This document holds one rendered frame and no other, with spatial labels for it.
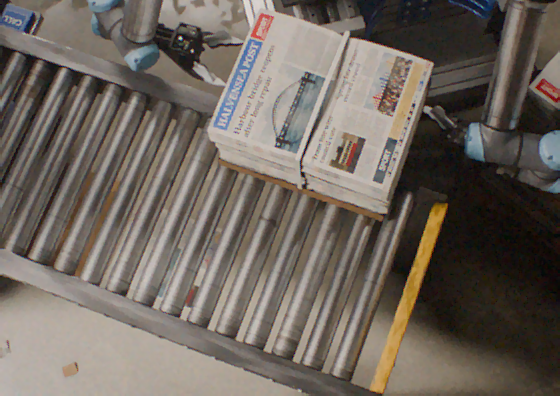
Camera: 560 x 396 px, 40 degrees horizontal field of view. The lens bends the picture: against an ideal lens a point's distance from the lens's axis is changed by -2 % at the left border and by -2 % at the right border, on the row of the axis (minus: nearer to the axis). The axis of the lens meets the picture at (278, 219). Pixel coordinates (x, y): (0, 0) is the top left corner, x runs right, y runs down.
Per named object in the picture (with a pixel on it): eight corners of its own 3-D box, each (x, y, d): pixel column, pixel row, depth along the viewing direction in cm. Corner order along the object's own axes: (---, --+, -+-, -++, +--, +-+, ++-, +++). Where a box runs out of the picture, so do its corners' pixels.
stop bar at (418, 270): (448, 205, 168) (450, 203, 166) (383, 396, 159) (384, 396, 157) (434, 200, 169) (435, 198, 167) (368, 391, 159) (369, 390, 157)
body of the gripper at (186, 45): (191, 55, 176) (143, 41, 177) (197, 71, 184) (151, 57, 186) (203, 27, 177) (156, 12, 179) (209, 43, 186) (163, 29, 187)
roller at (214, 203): (257, 133, 180) (255, 125, 175) (179, 324, 170) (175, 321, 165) (237, 127, 181) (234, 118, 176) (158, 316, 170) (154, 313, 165)
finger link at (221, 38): (242, 34, 178) (202, 40, 179) (244, 46, 184) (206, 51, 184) (240, 22, 179) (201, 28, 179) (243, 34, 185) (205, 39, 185)
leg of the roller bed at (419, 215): (413, 251, 247) (446, 189, 181) (407, 268, 246) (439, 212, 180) (396, 245, 248) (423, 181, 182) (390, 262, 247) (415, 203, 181)
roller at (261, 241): (314, 149, 176) (300, 139, 173) (238, 346, 166) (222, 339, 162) (298, 149, 180) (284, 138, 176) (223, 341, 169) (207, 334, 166)
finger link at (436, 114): (429, 89, 171) (459, 117, 169) (425, 100, 177) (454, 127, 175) (419, 98, 171) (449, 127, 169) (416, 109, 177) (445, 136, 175)
